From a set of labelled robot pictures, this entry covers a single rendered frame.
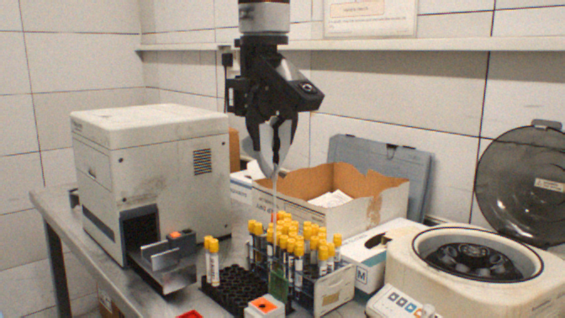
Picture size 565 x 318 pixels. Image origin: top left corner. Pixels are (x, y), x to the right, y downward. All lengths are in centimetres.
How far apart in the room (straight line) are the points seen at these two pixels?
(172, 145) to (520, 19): 73
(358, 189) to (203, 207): 40
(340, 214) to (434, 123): 34
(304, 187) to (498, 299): 59
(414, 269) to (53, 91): 182
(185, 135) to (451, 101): 59
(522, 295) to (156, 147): 69
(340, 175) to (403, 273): 48
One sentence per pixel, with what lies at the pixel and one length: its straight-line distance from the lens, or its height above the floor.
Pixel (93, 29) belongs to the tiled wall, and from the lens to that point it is 224.
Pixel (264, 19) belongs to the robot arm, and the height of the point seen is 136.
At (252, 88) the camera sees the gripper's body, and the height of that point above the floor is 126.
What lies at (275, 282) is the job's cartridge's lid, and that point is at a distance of 68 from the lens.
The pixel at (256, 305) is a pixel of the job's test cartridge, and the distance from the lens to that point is 67.
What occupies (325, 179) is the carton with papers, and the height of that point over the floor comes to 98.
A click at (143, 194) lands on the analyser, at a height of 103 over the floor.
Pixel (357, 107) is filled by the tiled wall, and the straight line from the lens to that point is 119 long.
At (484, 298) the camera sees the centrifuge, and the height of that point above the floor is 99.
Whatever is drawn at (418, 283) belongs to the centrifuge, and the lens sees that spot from 73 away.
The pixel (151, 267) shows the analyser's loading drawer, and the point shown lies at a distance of 86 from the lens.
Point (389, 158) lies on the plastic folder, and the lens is 112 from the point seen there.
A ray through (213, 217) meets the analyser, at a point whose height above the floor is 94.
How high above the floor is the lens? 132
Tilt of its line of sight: 14 degrees down
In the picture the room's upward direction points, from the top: straight up
